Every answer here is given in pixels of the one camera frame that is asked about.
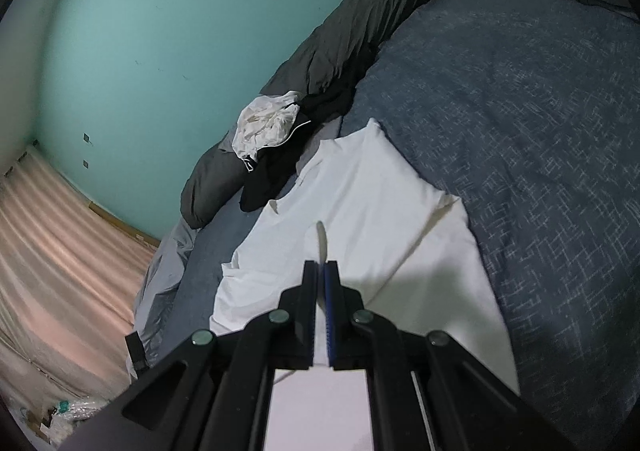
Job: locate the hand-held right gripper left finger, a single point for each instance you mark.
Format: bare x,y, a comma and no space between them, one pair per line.
307,301

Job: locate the white long-sleeve shirt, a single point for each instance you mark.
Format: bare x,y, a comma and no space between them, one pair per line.
360,201

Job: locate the clear plastic bag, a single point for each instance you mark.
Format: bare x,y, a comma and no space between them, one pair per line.
75,413

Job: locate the black garment with white piping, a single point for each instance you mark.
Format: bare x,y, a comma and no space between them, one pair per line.
270,171

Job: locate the bed with blue patterned sheet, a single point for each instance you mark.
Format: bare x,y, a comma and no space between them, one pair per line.
525,131

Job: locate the wooden trim strip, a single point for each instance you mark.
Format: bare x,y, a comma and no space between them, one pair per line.
125,226

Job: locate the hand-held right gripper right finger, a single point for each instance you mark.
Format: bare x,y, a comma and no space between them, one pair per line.
329,316

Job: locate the cream crumpled garment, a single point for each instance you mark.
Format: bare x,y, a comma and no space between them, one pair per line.
262,123

